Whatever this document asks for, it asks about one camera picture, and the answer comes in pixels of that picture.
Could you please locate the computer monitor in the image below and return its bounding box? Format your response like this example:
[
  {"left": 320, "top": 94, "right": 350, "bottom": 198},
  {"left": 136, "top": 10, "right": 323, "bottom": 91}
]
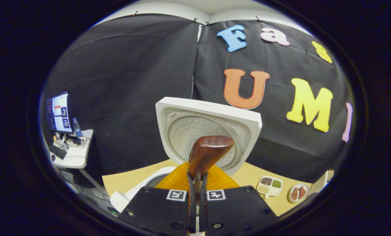
[{"left": 46, "top": 92, "right": 73, "bottom": 133}]

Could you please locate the white round plate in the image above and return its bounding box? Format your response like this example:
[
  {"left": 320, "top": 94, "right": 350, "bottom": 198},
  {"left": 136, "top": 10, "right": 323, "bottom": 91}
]
[{"left": 288, "top": 183, "right": 310, "bottom": 204}]

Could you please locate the white divided grain tray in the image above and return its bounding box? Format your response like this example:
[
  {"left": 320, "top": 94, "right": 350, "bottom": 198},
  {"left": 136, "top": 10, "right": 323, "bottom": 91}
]
[{"left": 257, "top": 176, "right": 283, "bottom": 199}]

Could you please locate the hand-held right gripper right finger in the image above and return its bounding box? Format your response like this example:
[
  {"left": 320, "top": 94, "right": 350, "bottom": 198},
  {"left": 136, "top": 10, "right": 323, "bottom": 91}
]
[{"left": 199, "top": 165, "right": 278, "bottom": 236}]

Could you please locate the blue drink bottle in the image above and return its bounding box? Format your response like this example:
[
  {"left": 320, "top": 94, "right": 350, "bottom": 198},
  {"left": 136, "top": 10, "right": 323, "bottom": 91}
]
[{"left": 72, "top": 118, "right": 82, "bottom": 137}]

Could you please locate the brown wooden spoon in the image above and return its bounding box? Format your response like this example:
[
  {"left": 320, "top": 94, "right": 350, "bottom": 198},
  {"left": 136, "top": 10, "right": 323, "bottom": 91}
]
[{"left": 188, "top": 135, "right": 235, "bottom": 197}]

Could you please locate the white rice cooker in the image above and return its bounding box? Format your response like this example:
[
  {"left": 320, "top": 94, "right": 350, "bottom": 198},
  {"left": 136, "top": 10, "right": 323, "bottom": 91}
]
[{"left": 110, "top": 97, "right": 263, "bottom": 213}]

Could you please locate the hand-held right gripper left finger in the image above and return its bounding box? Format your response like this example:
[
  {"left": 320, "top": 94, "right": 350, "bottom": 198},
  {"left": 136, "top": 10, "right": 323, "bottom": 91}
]
[{"left": 118, "top": 161, "right": 197, "bottom": 236}]

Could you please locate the white side desk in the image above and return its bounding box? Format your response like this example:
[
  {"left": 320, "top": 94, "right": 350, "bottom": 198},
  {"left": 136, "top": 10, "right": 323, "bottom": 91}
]
[{"left": 49, "top": 129, "right": 94, "bottom": 169}]

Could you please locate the black backdrop cloth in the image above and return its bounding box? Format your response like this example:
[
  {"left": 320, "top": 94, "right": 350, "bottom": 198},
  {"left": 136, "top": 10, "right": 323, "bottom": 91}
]
[{"left": 41, "top": 13, "right": 355, "bottom": 187}]

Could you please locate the black keyboard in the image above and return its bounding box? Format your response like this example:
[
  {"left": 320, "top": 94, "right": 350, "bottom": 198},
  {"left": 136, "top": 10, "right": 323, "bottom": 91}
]
[{"left": 49, "top": 145, "right": 68, "bottom": 160}]

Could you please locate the white toaster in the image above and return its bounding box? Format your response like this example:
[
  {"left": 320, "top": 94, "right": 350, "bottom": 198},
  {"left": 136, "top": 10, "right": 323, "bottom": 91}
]
[{"left": 309, "top": 169, "right": 335, "bottom": 196}]

